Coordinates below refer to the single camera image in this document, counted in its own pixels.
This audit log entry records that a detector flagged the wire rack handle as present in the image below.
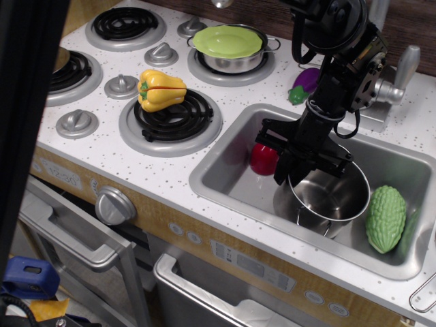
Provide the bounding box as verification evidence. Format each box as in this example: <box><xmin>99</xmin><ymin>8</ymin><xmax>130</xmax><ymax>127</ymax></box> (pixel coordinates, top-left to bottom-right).
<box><xmin>409</xmin><ymin>273</ymin><xmax>436</xmax><ymax>313</ymax></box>

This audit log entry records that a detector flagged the green toy bitter gourd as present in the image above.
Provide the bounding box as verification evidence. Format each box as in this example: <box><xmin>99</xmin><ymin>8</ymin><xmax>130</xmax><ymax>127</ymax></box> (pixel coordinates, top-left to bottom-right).
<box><xmin>365</xmin><ymin>185</ymin><xmax>407</xmax><ymax>254</ymax></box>

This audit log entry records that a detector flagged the red toy pepper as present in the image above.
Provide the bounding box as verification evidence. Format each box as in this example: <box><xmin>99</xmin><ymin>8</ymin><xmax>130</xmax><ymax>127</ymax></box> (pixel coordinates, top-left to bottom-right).
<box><xmin>250</xmin><ymin>143</ymin><xmax>279</xmax><ymax>176</ymax></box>

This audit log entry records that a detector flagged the back left stove burner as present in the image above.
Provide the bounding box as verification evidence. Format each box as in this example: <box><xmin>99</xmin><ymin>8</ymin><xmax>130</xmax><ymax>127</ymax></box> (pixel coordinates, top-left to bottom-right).
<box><xmin>85</xmin><ymin>7</ymin><xmax>166</xmax><ymax>52</ymax></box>

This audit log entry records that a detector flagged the silver faucet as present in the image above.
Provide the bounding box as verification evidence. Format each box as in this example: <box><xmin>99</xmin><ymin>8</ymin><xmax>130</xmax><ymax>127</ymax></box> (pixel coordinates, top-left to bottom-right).
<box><xmin>360</xmin><ymin>0</ymin><xmax>395</xmax><ymax>132</ymax></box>

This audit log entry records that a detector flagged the back right stove burner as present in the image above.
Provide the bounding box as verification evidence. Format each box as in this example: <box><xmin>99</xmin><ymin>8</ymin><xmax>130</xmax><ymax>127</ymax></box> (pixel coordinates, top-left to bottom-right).
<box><xmin>187</xmin><ymin>50</ymin><xmax>276</xmax><ymax>87</ymax></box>

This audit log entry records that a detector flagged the front left stove burner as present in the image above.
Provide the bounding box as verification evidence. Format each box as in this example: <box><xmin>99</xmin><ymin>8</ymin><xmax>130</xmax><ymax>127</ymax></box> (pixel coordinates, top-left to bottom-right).
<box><xmin>46</xmin><ymin>47</ymin><xmax>103</xmax><ymax>107</ymax></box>

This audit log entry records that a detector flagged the yellow cloth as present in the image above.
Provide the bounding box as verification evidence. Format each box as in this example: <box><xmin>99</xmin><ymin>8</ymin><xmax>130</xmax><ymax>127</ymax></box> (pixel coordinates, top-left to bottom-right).
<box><xmin>29</xmin><ymin>298</ymin><xmax>69</xmax><ymax>322</ymax></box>

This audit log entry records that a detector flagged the grey stove knob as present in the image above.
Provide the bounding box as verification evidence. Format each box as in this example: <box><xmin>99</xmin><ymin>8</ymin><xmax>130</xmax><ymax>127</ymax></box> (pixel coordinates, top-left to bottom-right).
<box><xmin>177</xmin><ymin>16</ymin><xmax>207</xmax><ymax>39</ymax></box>
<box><xmin>56</xmin><ymin>109</ymin><xmax>99</xmax><ymax>139</ymax></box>
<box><xmin>144</xmin><ymin>42</ymin><xmax>178</xmax><ymax>67</ymax></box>
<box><xmin>104</xmin><ymin>74</ymin><xmax>139</xmax><ymax>99</ymax></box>

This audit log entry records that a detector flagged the blue clamp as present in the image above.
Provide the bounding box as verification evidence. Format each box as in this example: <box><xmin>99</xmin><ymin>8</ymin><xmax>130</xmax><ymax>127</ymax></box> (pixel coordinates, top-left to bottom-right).
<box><xmin>1</xmin><ymin>256</ymin><xmax>60</xmax><ymax>300</ymax></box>

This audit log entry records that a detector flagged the dishwasher door with handle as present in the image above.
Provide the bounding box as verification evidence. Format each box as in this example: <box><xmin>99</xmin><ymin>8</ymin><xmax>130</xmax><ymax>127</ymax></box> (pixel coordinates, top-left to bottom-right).
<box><xmin>154</xmin><ymin>253</ymin><xmax>324</xmax><ymax>326</ymax></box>

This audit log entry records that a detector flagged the large silver oven dial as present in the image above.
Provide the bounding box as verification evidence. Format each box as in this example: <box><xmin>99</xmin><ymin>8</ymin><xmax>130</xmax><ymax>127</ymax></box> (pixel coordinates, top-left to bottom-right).
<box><xmin>95</xmin><ymin>185</ymin><xmax>137</xmax><ymax>225</ymax></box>

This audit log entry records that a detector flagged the purple toy eggplant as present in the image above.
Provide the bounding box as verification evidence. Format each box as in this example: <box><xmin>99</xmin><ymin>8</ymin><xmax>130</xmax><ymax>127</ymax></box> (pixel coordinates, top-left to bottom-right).
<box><xmin>288</xmin><ymin>67</ymin><xmax>320</xmax><ymax>105</ymax></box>

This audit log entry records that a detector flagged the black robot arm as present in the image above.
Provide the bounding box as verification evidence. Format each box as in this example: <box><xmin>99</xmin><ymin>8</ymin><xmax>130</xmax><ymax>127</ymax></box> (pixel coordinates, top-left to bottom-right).
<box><xmin>255</xmin><ymin>1</ymin><xmax>388</xmax><ymax>186</ymax></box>

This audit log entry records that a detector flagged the black foreground pole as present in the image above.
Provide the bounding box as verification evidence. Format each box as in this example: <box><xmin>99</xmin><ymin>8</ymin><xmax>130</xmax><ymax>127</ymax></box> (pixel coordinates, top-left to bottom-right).
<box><xmin>1</xmin><ymin>1</ymin><xmax>69</xmax><ymax>270</ymax></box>

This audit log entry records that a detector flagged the stove burner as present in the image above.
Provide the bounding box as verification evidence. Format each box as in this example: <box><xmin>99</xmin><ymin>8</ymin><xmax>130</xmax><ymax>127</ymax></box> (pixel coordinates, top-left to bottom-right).
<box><xmin>119</xmin><ymin>90</ymin><xmax>222</xmax><ymax>157</ymax></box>
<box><xmin>46</xmin><ymin>47</ymin><xmax>103</xmax><ymax>107</ymax></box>
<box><xmin>187</xmin><ymin>50</ymin><xmax>276</xmax><ymax>87</ymax></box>
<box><xmin>85</xmin><ymin>7</ymin><xmax>166</xmax><ymax>52</ymax></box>

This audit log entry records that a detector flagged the green plate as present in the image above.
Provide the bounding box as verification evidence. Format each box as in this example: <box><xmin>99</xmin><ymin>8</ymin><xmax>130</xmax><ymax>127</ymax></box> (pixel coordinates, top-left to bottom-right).
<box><xmin>191</xmin><ymin>25</ymin><xmax>263</xmax><ymax>59</ymax></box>

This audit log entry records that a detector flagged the steel pot on stove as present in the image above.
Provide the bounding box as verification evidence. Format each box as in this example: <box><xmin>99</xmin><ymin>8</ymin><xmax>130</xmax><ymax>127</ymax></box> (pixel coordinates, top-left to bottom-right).
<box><xmin>187</xmin><ymin>24</ymin><xmax>281</xmax><ymax>73</ymax></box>

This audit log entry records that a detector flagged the steel pot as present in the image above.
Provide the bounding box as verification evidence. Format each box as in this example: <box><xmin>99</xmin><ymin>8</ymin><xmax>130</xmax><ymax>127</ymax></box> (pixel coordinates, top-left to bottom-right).
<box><xmin>273</xmin><ymin>163</ymin><xmax>371</xmax><ymax>238</ymax></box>
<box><xmin>187</xmin><ymin>24</ymin><xmax>281</xmax><ymax>73</ymax></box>

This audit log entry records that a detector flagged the silver sink basin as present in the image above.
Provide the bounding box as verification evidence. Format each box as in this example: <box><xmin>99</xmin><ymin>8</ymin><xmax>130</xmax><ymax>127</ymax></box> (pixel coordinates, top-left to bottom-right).
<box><xmin>189</xmin><ymin>104</ymin><xmax>435</xmax><ymax>280</ymax></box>

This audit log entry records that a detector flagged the oven door with handle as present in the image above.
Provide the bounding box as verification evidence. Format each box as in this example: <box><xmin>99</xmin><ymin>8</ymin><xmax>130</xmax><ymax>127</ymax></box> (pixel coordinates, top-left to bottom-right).
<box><xmin>19</xmin><ymin>176</ymin><xmax>152</xmax><ymax>326</ymax></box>

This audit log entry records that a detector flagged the front right stove burner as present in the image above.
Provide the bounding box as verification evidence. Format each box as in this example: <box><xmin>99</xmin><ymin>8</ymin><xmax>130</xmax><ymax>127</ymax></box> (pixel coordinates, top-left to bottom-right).
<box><xmin>119</xmin><ymin>90</ymin><xmax>222</xmax><ymax>157</ymax></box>

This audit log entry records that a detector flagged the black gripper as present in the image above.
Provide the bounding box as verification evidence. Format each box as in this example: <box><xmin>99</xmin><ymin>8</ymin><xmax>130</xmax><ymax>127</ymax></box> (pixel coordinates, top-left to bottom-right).
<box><xmin>255</xmin><ymin>102</ymin><xmax>354</xmax><ymax>187</ymax></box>

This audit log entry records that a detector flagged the yellow toy bell pepper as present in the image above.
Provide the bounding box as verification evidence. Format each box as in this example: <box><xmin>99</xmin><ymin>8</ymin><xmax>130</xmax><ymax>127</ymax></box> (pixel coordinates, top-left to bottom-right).
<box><xmin>138</xmin><ymin>69</ymin><xmax>187</xmax><ymax>112</ymax></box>

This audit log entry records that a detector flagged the silver faucet lever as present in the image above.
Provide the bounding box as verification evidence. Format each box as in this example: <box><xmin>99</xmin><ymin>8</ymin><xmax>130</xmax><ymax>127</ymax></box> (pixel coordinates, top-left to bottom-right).
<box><xmin>373</xmin><ymin>45</ymin><xmax>421</xmax><ymax>105</ymax></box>

